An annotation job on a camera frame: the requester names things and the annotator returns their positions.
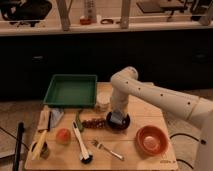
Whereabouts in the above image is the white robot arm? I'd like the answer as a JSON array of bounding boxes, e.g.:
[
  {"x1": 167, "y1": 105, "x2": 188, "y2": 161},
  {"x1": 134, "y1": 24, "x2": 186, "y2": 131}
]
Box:
[{"x1": 110, "y1": 66, "x2": 213, "y2": 171}]

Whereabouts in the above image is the dark purple bowl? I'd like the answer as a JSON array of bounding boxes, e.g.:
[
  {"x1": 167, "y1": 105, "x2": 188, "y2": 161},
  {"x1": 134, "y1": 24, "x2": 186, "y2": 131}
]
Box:
[{"x1": 106, "y1": 111, "x2": 130, "y2": 130}]

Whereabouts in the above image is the orange red bowl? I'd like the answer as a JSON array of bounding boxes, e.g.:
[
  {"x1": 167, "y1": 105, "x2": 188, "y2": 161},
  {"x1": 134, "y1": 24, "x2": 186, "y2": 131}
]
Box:
[{"x1": 135, "y1": 125, "x2": 168, "y2": 156}]

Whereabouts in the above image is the white jar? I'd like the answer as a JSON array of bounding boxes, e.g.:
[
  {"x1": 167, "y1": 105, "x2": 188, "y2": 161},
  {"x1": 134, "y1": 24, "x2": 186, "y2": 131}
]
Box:
[{"x1": 96, "y1": 92, "x2": 110, "y2": 111}]

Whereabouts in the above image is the bunch of red grapes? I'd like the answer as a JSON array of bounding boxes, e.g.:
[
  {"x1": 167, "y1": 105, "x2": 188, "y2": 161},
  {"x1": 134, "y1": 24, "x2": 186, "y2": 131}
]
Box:
[{"x1": 82, "y1": 118, "x2": 105, "y2": 129}]

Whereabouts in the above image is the green cucumber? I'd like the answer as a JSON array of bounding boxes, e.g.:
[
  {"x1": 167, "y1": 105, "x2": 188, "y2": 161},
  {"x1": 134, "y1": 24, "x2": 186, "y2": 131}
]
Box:
[{"x1": 75, "y1": 109, "x2": 84, "y2": 132}]

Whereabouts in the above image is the silver fork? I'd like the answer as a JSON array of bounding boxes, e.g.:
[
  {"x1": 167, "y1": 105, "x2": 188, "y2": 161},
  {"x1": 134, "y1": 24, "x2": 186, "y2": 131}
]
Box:
[{"x1": 91, "y1": 139, "x2": 124, "y2": 161}]

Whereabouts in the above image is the green plastic tray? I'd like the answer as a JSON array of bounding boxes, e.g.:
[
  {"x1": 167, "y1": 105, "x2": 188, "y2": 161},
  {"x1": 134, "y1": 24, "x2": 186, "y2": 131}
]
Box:
[{"x1": 43, "y1": 74, "x2": 97, "y2": 108}]

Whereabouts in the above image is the white cloth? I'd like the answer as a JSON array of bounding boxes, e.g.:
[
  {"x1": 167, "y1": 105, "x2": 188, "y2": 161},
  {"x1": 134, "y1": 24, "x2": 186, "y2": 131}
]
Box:
[{"x1": 50, "y1": 108, "x2": 64, "y2": 128}]

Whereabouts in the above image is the red tomato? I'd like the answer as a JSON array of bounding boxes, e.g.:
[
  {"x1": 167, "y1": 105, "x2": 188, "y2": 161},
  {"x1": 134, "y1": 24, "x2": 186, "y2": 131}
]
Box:
[{"x1": 56, "y1": 128, "x2": 71, "y2": 145}]

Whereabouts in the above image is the wooden board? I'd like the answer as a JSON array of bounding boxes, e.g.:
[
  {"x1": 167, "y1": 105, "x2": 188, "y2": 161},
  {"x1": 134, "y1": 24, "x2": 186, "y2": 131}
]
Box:
[{"x1": 37, "y1": 108, "x2": 50, "y2": 132}]

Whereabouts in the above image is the black pole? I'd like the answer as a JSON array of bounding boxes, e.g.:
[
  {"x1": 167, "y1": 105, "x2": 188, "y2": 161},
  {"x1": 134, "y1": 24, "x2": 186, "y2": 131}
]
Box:
[{"x1": 12, "y1": 122, "x2": 24, "y2": 171}]

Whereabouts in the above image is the black office chair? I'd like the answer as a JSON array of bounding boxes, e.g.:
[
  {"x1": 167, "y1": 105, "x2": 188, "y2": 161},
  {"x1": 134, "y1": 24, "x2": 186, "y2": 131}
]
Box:
[{"x1": 0, "y1": 0, "x2": 52, "y2": 27}]

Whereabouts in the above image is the white handled brush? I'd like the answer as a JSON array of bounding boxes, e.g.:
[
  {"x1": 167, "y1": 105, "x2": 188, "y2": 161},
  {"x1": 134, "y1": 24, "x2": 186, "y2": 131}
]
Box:
[{"x1": 72, "y1": 122, "x2": 93, "y2": 164}]

